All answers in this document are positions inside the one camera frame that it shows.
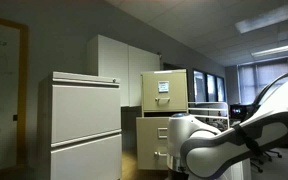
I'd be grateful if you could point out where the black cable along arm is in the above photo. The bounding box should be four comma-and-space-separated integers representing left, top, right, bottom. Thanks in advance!
251, 69, 288, 112

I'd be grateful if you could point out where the window with grey blinds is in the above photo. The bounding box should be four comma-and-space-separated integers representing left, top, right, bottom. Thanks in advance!
237, 56, 288, 105

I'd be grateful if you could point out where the dark interior window row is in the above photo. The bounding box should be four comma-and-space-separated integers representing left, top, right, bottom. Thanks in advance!
192, 69, 227, 103

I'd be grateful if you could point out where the office chair wheel base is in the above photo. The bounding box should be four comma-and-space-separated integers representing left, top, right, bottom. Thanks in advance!
250, 149, 284, 173

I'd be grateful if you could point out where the white wall cabinet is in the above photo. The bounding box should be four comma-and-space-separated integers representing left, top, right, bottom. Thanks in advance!
86, 34, 162, 108

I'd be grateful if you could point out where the grey lateral file cabinet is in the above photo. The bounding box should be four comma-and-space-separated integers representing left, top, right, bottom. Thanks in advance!
37, 70, 123, 180

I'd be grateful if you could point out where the wood framed whiteboard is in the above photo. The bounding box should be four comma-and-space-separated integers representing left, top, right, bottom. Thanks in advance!
0, 13, 30, 176

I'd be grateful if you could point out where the narrow ceiling light strip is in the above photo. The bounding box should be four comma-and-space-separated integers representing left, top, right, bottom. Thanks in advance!
250, 41, 288, 58

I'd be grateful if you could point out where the beige drawer with paper label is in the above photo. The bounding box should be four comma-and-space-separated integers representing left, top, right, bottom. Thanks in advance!
141, 69, 189, 113

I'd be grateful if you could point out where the beige drawer without paper label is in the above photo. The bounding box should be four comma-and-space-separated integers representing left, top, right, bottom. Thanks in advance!
136, 116, 171, 171

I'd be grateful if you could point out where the beige metal file cabinet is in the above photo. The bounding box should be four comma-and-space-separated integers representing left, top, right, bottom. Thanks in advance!
140, 68, 189, 118

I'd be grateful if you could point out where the white metal tube frame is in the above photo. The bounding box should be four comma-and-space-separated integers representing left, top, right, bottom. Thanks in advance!
187, 101, 232, 130

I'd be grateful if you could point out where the wide ceiling light panel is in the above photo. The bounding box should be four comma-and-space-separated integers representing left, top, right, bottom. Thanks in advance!
234, 1, 288, 35

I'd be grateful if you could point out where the lit computer monitor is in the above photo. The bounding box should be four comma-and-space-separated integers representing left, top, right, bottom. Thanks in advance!
229, 103, 252, 120

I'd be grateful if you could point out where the white paper drawer label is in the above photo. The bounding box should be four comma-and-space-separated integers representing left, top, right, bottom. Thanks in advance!
157, 80, 170, 93

